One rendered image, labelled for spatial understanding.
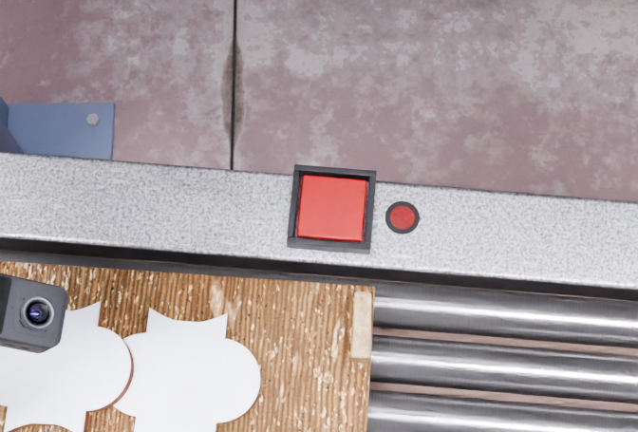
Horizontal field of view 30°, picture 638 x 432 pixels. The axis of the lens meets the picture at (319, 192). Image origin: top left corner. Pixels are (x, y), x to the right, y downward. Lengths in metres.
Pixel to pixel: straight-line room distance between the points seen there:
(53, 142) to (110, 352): 1.14
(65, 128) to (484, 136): 0.74
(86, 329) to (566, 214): 0.44
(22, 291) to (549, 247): 0.49
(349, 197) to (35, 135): 1.14
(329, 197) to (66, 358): 0.27
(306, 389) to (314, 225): 0.15
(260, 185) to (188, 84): 1.06
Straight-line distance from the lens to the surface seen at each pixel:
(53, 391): 1.04
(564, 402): 1.12
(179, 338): 1.04
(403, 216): 1.10
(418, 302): 1.07
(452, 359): 1.06
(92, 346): 1.04
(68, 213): 1.12
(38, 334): 0.84
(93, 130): 2.14
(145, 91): 2.16
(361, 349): 1.02
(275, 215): 1.10
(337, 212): 1.08
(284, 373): 1.04
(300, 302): 1.05
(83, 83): 2.19
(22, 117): 2.18
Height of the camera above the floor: 1.96
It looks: 71 degrees down
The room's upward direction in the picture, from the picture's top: 2 degrees counter-clockwise
